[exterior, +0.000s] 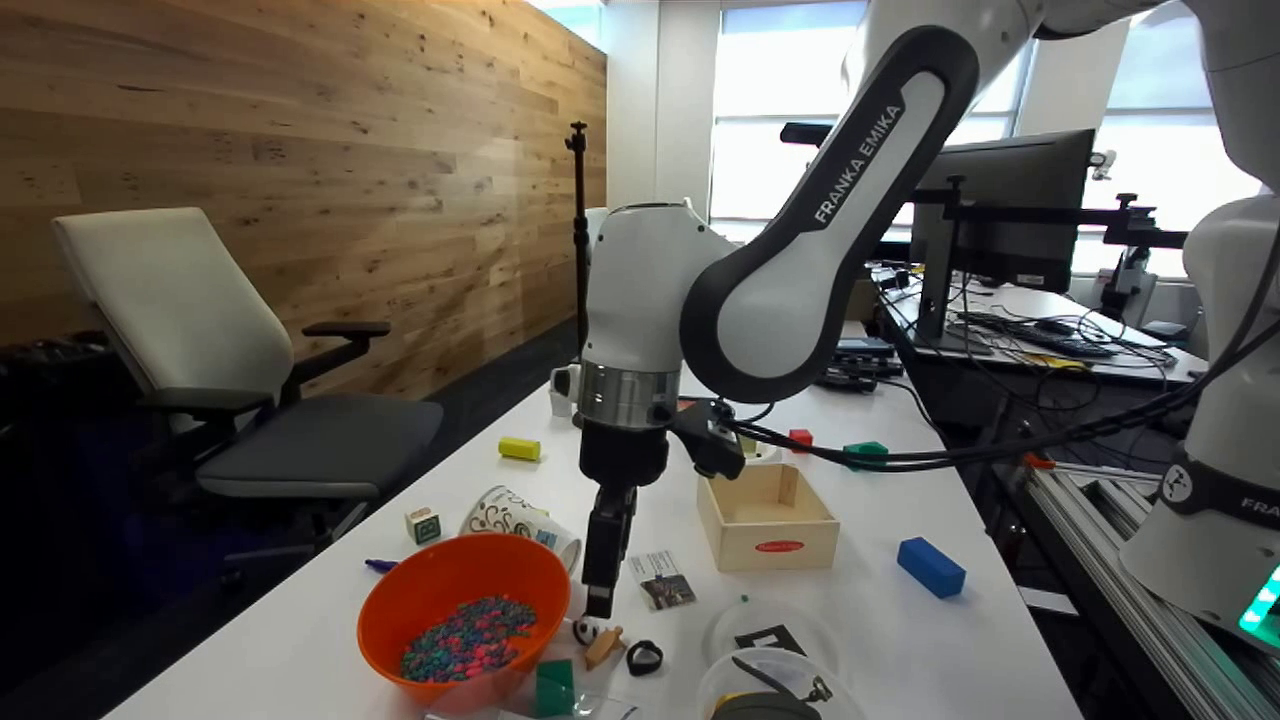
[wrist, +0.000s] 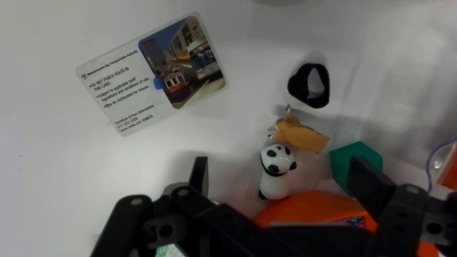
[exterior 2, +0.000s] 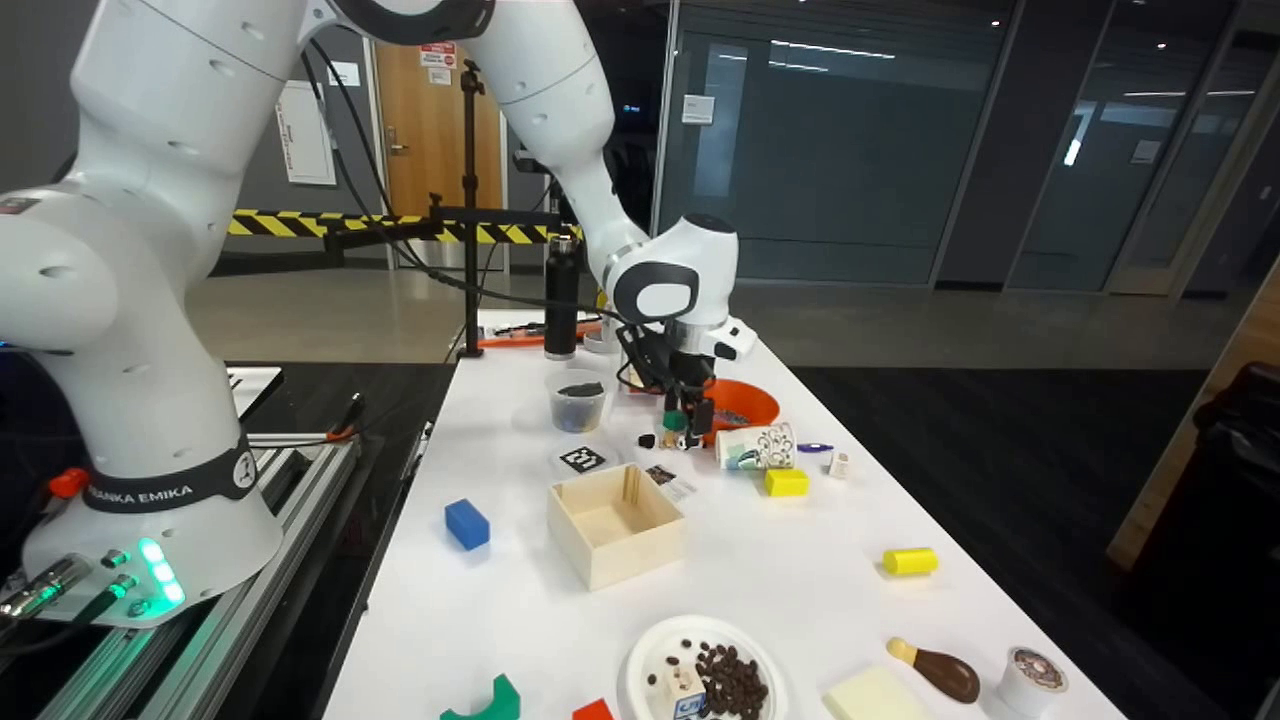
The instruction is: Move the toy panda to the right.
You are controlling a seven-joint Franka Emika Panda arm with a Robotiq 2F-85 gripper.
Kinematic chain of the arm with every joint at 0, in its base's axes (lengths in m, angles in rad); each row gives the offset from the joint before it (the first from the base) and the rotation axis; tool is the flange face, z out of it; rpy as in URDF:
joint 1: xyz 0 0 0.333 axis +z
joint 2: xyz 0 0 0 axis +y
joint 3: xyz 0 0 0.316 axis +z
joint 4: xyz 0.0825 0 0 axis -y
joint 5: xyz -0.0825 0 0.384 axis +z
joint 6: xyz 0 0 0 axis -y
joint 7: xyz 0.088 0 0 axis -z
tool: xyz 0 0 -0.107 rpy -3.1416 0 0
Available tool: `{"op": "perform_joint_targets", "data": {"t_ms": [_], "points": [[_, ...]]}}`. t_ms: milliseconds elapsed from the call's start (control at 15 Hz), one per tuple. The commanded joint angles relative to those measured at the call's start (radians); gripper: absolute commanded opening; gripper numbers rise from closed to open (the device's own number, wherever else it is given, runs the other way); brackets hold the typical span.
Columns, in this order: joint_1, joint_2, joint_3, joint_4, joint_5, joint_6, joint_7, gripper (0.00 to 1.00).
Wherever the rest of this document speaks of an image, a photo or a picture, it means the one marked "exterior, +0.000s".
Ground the colourful beads pile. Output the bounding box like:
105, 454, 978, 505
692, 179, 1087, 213
398, 598, 540, 686

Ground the small wooden toy piece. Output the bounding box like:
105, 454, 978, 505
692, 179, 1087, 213
580, 620, 629, 671

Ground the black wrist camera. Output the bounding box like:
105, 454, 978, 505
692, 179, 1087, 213
670, 396, 748, 483

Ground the clear plastic cup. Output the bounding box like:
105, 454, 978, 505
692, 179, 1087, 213
702, 601, 856, 720

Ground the black and white tag card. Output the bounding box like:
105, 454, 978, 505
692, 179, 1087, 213
731, 620, 813, 659

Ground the black heart shaped object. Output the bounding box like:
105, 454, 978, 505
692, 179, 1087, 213
625, 636, 670, 681

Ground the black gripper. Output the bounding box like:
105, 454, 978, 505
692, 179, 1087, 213
576, 421, 675, 623

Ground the dark flat box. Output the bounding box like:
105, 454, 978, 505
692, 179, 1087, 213
837, 332, 905, 377

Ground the black computer monitor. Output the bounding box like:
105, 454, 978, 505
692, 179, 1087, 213
911, 130, 1102, 300

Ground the white grey office chair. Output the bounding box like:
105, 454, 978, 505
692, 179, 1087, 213
50, 200, 450, 542

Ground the orange plastic bowl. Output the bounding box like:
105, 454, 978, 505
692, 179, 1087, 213
352, 534, 576, 715

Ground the tall black tripod pole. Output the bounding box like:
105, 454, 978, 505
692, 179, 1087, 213
561, 117, 600, 359

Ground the black round gadget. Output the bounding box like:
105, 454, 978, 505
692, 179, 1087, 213
813, 364, 879, 396

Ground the patterned white mug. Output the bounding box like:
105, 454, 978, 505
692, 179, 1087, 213
458, 479, 589, 574

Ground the small photo card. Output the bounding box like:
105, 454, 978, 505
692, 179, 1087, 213
629, 550, 702, 613

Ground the black keyboard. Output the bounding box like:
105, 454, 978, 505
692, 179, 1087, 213
989, 314, 1129, 359

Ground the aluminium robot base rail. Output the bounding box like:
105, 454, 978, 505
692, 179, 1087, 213
1019, 457, 1280, 720

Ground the open wooden box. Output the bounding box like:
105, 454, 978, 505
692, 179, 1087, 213
692, 460, 845, 577

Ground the cluttered white side desk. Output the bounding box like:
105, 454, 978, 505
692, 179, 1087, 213
885, 271, 1213, 391

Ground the green arch block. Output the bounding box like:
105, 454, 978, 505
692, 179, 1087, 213
839, 436, 891, 474

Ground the blue rectangular block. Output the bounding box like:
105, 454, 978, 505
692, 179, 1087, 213
891, 534, 970, 601

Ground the small green block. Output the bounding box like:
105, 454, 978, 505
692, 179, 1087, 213
532, 656, 580, 720

